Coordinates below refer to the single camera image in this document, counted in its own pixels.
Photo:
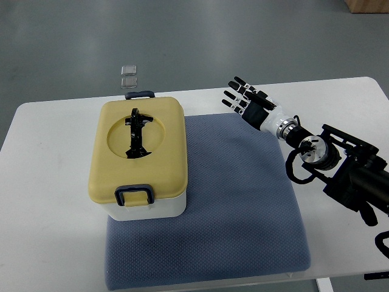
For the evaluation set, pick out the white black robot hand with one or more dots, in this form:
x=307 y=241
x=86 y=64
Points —
x=255 y=107

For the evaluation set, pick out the yellow storage box lid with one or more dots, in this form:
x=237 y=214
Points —
x=165 y=169

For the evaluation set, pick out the black lid handle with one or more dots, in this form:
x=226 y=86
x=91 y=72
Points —
x=136 y=122

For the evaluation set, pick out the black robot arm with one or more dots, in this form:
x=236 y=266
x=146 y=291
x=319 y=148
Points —
x=353 y=173

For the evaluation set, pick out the white storage box base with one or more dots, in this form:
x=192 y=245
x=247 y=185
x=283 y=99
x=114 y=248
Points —
x=161 y=208

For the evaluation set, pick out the cardboard box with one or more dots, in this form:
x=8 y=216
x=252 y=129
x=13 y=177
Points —
x=367 y=6

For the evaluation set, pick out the blue grey fabric cushion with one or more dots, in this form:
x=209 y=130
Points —
x=241 y=220

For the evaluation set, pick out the rear dark blue latch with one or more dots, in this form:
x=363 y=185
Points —
x=139 y=94

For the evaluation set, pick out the dark blue latch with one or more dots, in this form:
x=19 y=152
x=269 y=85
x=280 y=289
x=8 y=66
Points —
x=139 y=94
x=134 y=195

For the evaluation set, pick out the lower clear floor tile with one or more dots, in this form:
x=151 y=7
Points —
x=129 y=82

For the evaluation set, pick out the clear floor tile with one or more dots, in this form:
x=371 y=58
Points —
x=129 y=82
x=128 y=70

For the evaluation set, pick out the upper clear floor tile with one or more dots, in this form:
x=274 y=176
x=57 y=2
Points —
x=128 y=70

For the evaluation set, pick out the front dark blue latch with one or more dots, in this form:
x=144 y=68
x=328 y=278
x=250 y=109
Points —
x=134 y=195

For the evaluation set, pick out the white table leg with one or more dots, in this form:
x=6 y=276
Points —
x=324 y=285

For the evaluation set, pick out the black table control panel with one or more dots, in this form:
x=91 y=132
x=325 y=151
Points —
x=376 y=276

